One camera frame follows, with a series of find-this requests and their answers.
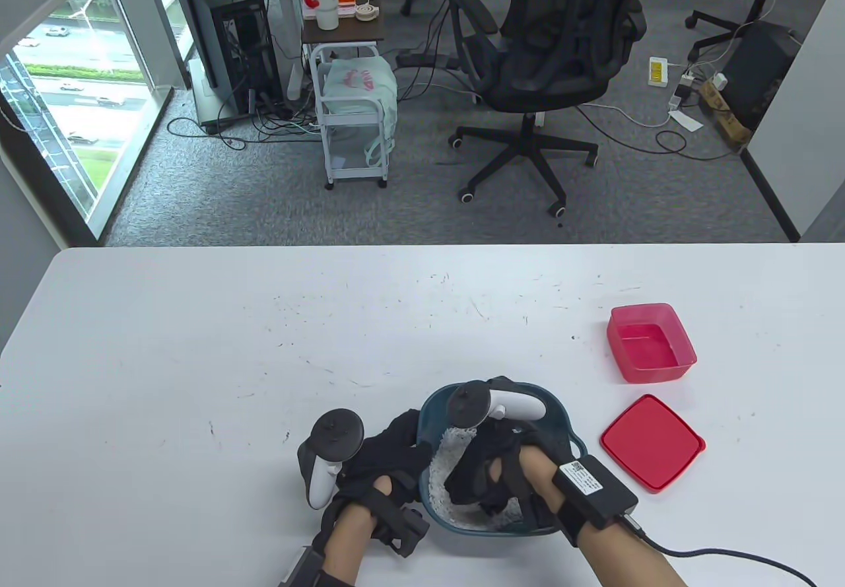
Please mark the person's left hand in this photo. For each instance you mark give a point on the person's left hand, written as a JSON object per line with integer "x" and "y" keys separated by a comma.
{"x": 389, "y": 455}

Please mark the person's right hand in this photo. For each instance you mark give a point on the person's right hand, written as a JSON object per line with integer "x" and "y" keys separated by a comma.
{"x": 482, "y": 475}

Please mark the white rice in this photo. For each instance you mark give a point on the white rice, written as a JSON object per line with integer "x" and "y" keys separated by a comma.
{"x": 445, "y": 475}

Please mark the teal plastic basin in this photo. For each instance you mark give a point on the teal plastic basin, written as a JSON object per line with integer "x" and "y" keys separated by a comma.
{"x": 561, "y": 422}

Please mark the red container lid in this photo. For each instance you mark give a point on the red container lid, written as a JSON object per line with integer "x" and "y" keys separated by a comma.
{"x": 650, "y": 442}

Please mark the red plastic container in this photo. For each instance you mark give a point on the red plastic container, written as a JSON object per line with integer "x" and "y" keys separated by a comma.
{"x": 650, "y": 343}

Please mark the person's left forearm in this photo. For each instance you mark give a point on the person's left forearm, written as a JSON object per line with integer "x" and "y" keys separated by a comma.
{"x": 346, "y": 547}

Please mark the person's right forearm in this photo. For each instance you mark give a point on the person's right forearm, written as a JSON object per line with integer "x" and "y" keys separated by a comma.
{"x": 620, "y": 560}

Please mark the black white left hand controller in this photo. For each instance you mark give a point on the black white left hand controller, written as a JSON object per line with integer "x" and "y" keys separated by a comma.
{"x": 330, "y": 442}

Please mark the black white hand controller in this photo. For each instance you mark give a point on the black white hand controller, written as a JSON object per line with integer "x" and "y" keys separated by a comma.
{"x": 508, "y": 402}
{"x": 330, "y": 442}

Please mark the black white right hand controller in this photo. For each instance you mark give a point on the black white right hand controller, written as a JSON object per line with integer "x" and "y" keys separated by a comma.
{"x": 508, "y": 402}

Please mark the pale green plastic bag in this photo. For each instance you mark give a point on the pale green plastic bag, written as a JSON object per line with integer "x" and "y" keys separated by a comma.
{"x": 356, "y": 85}

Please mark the black power strip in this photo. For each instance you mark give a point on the black power strip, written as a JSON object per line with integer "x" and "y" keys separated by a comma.
{"x": 422, "y": 59}

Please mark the white paper card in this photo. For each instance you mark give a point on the white paper card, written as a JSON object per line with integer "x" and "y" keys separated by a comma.
{"x": 685, "y": 121}

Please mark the white rolling cart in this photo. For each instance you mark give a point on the white rolling cart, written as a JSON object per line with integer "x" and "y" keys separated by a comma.
{"x": 350, "y": 32}

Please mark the black mesh office chair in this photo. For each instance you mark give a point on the black mesh office chair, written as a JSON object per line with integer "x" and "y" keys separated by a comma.
{"x": 561, "y": 52}

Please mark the brown cardboard box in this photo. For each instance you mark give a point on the brown cardboard box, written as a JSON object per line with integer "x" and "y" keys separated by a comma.
{"x": 726, "y": 118}

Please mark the white power strip yellow label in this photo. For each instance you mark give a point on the white power strip yellow label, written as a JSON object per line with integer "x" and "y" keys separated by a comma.
{"x": 657, "y": 72}

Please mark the black computer tower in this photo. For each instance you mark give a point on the black computer tower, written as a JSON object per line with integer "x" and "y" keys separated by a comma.
{"x": 228, "y": 39}

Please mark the white desk leg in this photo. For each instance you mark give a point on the white desk leg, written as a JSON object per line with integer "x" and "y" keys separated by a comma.
{"x": 284, "y": 19}

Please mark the white power adapter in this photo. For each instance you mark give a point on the white power adapter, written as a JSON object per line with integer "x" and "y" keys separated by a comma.
{"x": 719, "y": 81}

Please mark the large glass window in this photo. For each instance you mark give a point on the large glass window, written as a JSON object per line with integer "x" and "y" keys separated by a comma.
{"x": 79, "y": 85}

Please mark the black floor box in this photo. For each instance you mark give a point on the black floor box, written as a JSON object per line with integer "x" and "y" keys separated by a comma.
{"x": 756, "y": 72}

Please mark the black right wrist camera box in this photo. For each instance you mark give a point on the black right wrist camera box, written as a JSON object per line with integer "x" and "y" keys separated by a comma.
{"x": 594, "y": 491}

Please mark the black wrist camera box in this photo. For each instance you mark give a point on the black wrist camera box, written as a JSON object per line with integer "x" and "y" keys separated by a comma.
{"x": 304, "y": 567}
{"x": 594, "y": 491}

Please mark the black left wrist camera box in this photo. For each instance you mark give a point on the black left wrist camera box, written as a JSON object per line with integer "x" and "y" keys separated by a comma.
{"x": 304, "y": 567}

